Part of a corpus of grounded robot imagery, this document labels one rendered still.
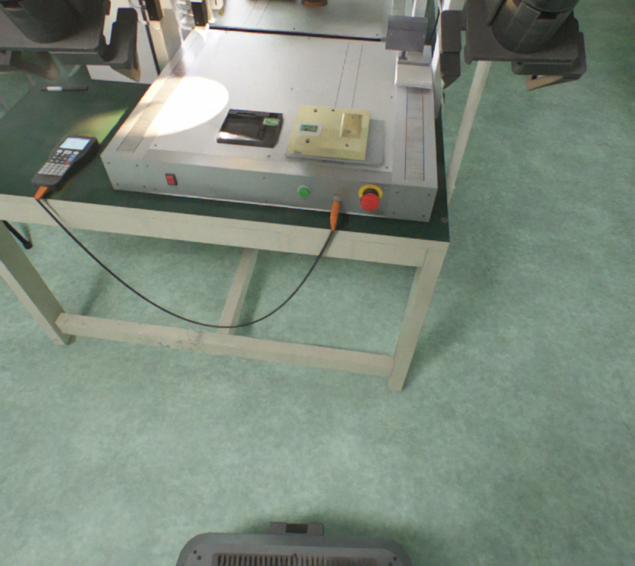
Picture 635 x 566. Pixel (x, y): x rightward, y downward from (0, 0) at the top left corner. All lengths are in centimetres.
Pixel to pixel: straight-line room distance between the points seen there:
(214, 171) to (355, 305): 95
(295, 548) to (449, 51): 105
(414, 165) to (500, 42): 56
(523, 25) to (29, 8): 42
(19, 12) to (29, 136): 97
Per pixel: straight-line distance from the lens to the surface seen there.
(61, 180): 124
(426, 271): 110
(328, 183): 99
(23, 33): 55
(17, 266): 161
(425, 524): 154
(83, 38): 53
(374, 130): 109
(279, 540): 125
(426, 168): 103
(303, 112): 110
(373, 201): 96
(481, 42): 51
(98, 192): 121
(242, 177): 102
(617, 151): 296
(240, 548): 124
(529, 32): 49
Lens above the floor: 148
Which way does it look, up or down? 48 degrees down
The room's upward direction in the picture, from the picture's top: 1 degrees clockwise
